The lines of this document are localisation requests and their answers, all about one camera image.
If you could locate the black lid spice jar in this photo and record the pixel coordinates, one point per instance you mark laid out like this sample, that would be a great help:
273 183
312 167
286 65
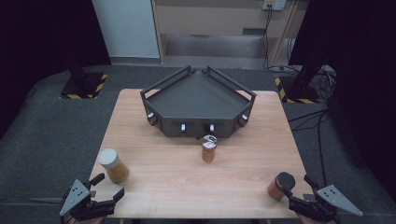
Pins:
278 186

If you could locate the striped metal stand base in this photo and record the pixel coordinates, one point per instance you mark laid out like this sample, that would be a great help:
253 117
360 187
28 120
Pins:
82 85
300 91

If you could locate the white panel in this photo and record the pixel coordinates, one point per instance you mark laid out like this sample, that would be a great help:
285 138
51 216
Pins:
127 28

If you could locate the person's right hand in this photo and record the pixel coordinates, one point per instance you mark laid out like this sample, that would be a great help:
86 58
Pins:
311 221

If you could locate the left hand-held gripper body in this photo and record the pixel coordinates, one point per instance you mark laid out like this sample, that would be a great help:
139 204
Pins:
74 196

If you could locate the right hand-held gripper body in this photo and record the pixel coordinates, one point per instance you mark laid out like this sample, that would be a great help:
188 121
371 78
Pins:
333 197

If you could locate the silver lid spice jar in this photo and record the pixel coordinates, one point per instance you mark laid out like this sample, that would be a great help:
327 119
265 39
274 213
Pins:
208 149

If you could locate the black curtain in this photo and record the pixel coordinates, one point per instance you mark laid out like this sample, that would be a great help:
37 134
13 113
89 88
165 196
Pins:
364 62
37 46

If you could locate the wall power outlet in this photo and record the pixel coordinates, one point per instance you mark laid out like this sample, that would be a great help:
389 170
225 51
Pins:
274 4

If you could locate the white lid spice jar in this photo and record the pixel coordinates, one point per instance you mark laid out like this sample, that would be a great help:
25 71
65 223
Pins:
113 166

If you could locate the grey tape strip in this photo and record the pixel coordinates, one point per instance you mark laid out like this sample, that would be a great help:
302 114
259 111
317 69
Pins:
308 197

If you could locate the person's left hand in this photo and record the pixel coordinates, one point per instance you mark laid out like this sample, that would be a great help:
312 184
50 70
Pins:
90 221

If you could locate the black corner shelf rack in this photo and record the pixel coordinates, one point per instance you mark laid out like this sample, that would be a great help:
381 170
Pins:
197 96

